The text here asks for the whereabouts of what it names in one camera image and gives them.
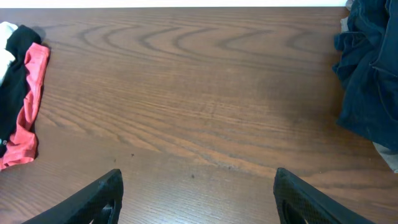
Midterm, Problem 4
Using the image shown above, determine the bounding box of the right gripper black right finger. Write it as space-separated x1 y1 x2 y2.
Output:
273 167 374 224

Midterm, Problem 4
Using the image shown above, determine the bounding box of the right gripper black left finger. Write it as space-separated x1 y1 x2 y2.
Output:
24 169 124 224

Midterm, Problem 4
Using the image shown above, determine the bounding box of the white t-shirt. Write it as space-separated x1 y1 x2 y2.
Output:
0 22 18 84

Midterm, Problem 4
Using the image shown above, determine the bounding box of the red-orange t-shirt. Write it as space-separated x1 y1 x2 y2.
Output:
1 43 50 170

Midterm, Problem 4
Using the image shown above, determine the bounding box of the grey-beige folded garment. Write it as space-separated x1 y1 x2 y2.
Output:
340 0 398 174

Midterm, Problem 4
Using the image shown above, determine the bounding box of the black t-shirt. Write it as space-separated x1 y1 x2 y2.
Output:
1 25 42 156

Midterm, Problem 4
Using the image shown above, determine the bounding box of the dark navy folded garment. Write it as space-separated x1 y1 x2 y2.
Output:
331 0 398 152

